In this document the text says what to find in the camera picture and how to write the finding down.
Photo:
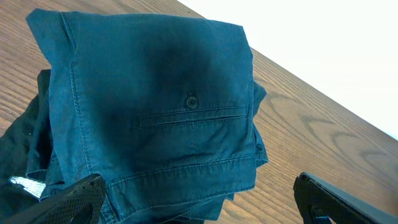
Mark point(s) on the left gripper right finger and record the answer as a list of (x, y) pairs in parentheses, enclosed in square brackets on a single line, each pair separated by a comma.
[(320, 202)]

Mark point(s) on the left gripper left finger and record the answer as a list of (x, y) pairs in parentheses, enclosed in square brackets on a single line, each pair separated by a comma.
[(79, 203)]

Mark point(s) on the folded black shorts white stripe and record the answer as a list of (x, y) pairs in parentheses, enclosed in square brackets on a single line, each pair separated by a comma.
[(15, 144)]

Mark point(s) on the folded navy shorts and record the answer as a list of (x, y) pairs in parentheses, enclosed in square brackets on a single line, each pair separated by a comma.
[(42, 164)]

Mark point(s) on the blue denim shorts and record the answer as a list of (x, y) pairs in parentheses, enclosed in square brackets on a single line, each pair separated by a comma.
[(160, 106)]

